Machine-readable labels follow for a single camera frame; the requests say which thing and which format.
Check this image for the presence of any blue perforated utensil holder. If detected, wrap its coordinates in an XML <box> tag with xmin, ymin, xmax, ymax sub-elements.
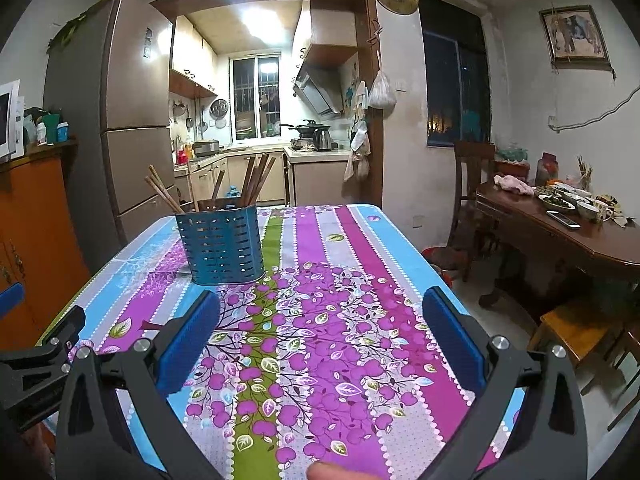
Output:
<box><xmin>176</xmin><ymin>205</ymin><xmax>265</xmax><ymax>286</ymax></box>

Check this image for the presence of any kitchen window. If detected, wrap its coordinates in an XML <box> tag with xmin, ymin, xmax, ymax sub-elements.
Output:
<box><xmin>230</xmin><ymin>54</ymin><xmax>281</xmax><ymax>141</ymax></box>

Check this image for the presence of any right hand thumb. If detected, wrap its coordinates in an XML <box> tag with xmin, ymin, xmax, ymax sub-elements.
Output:
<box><xmin>306</xmin><ymin>460</ymin><xmax>375</xmax><ymax>480</ymax></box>

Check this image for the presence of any small wooden stool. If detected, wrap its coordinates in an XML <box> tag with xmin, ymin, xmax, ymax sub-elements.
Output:
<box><xmin>527</xmin><ymin>304</ymin><xmax>632</xmax><ymax>368</ymax></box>

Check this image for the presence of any orange wooden cabinet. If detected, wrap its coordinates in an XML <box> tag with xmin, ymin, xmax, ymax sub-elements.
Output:
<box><xmin>1</xmin><ymin>141</ymin><xmax>89</xmax><ymax>350</ymax></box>

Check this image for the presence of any dark wooden dining table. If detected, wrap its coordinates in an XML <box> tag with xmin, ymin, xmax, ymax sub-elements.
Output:
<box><xmin>475</xmin><ymin>183</ymin><xmax>639</xmax><ymax>318</ymax></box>

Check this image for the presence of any orange basin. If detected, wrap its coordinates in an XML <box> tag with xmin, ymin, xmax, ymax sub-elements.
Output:
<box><xmin>422</xmin><ymin>246</ymin><xmax>466</xmax><ymax>273</ymax></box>

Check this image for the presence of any floral striped tablecloth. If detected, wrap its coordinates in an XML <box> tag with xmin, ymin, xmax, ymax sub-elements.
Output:
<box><xmin>39</xmin><ymin>202</ymin><xmax>526</xmax><ymax>480</ymax></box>

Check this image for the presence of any white bottle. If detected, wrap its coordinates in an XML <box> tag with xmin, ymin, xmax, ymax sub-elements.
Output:
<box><xmin>36</xmin><ymin>122</ymin><xmax>47</xmax><ymax>146</ymax></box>

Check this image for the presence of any green container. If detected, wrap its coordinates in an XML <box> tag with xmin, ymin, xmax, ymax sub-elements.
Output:
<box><xmin>41</xmin><ymin>113</ymin><xmax>60</xmax><ymax>144</ymax></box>

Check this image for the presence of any pink cloth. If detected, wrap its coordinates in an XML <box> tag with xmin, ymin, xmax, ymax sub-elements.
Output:
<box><xmin>494</xmin><ymin>174</ymin><xmax>535</xmax><ymax>196</ymax></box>

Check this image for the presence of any white microwave oven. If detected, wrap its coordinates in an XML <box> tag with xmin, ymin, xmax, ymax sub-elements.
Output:
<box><xmin>0</xmin><ymin>80</ymin><xmax>25</xmax><ymax>162</ymax></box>

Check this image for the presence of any blue gas bottle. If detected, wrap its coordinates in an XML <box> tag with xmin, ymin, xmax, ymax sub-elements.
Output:
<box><xmin>226</xmin><ymin>185</ymin><xmax>241</xmax><ymax>198</ymax></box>

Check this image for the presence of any wooden chair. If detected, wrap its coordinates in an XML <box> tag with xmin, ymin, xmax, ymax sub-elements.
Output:
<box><xmin>447</xmin><ymin>141</ymin><xmax>496</xmax><ymax>282</ymax></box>

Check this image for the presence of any brown refrigerator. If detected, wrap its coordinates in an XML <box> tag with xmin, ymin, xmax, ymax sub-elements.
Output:
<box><xmin>43</xmin><ymin>0</ymin><xmax>176</xmax><ymax>272</ymax></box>

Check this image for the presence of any black wok on stove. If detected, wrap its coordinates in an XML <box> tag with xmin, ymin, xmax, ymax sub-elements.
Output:
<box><xmin>280</xmin><ymin>119</ymin><xmax>330</xmax><ymax>138</ymax></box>

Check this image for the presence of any steel kettle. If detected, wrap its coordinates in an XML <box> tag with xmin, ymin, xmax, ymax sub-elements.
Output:
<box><xmin>314</xmin><ymin>127</ymin><xmax>333</xmax><ymax>152</ymax></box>

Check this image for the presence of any dark window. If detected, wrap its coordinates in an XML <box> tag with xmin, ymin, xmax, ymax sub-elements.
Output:
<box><xmin>419</xmin><ymin>0</ymin><xmax>491</xmax><ymax>148</ymax></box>

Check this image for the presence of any white plastic bag hanging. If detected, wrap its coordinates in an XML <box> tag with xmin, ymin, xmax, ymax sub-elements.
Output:
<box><xmin>368</xmin><ymin>70</ymin><xmax>397</xmax><ymax>110</ymax></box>

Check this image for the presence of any range hood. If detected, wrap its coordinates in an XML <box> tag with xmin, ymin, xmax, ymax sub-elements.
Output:
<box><xmin>293</xmin><ymin>63</ymin><xmax>344</xmax><ymax>117</ymax></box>

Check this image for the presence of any framed wall picture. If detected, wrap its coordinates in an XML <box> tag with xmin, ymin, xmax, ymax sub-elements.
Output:
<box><xmin>539</xmin><ymin>6</ymin><xmax>613</xmax><ymax>72</ymax></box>

